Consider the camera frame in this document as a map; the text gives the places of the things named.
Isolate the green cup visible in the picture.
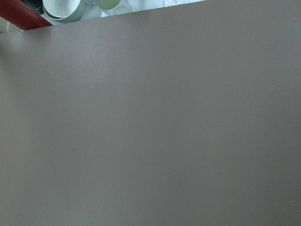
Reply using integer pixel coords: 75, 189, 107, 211
95, 0, 120, 10

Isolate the red cup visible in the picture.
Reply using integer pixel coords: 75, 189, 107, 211
0, 0, 52, 31

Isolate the white green bowl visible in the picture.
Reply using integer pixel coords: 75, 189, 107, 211
42, 0, 86, 23

